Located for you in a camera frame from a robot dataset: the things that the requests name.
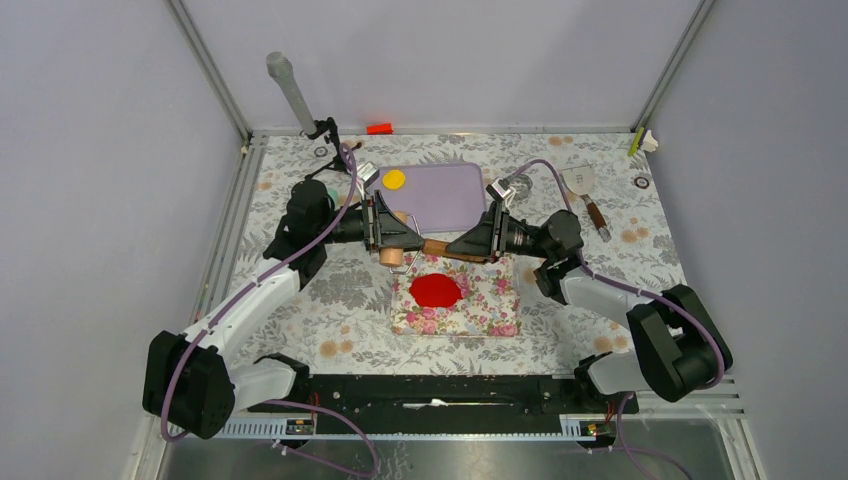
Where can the wooden dough roller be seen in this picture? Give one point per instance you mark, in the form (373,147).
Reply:
(399,262)

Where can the floral tray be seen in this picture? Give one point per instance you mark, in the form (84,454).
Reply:
(489,307)

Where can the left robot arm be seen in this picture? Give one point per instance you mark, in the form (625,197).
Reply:
(192,381)

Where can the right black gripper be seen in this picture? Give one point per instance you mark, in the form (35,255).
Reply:
(488,238)

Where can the metal dough scraper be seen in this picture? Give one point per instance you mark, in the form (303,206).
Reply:
(580,181)

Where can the white green clip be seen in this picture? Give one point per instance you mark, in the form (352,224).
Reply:
(643,142)

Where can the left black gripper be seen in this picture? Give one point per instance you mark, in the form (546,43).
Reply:
(381,228)

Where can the mint green rolling pin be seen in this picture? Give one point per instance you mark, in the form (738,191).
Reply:
(333,197)

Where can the black mini tripod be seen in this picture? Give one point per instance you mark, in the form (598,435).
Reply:
(328,131)

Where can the orange red block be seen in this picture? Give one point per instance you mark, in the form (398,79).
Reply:
(380,129)

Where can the red dough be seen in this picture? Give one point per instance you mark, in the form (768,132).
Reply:
(435,291)

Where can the yellow dough disc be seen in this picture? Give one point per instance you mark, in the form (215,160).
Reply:
(394,179)

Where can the floral table mat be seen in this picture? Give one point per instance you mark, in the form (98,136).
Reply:
(339,323)

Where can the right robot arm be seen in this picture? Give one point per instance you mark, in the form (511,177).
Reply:
(676,347)

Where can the purple tray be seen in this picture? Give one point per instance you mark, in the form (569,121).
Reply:
(442,197)

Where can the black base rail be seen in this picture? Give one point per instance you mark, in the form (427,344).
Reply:
(491,405)

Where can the grey microphone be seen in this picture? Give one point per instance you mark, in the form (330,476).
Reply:
(280,70)

